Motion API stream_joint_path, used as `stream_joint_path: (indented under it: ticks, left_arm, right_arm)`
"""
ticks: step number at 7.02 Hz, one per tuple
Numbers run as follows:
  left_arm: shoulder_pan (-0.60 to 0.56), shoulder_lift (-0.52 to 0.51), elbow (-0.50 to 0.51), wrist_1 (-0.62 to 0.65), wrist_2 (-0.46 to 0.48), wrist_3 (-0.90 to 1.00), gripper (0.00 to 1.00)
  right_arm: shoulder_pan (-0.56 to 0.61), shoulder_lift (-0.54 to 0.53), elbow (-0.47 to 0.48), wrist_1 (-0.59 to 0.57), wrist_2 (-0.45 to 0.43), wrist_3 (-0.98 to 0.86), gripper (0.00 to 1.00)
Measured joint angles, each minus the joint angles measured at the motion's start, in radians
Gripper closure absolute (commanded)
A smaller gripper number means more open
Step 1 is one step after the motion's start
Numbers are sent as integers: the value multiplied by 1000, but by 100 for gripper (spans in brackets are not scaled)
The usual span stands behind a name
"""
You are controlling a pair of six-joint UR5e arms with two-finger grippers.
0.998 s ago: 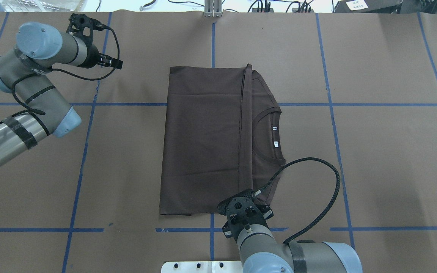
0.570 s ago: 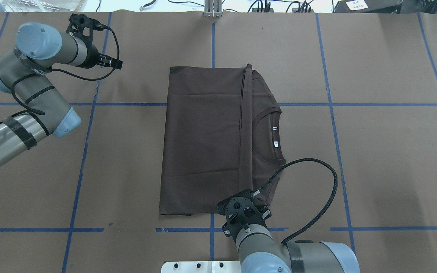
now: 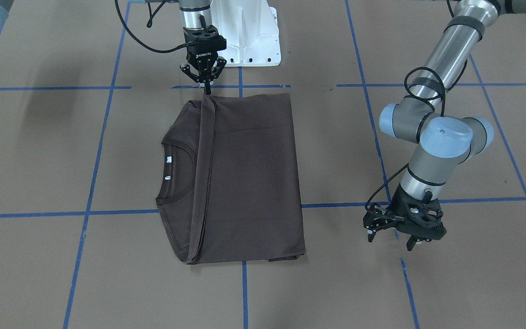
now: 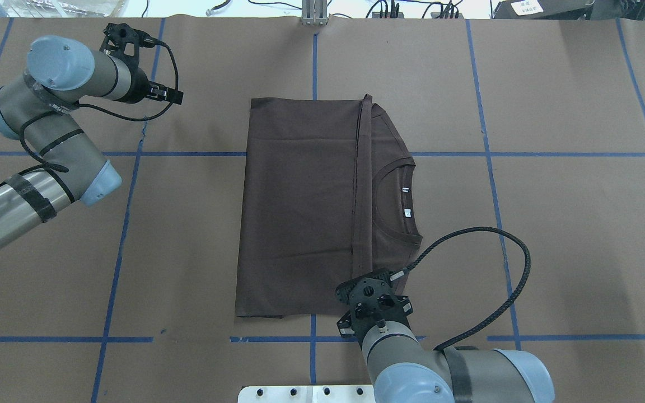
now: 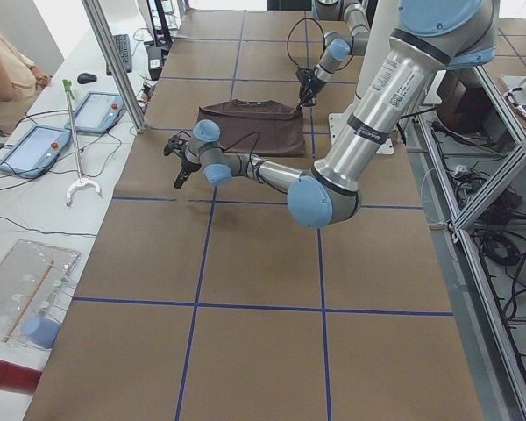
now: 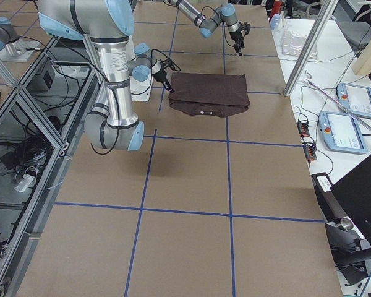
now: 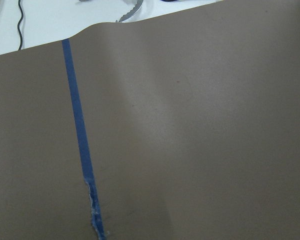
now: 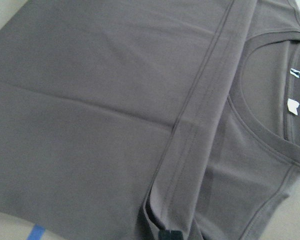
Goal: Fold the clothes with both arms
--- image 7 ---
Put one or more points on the brown paper table cover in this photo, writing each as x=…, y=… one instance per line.
x=181, y=127

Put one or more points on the white reacher grabber tool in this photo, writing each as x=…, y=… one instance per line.
x=114, y=11

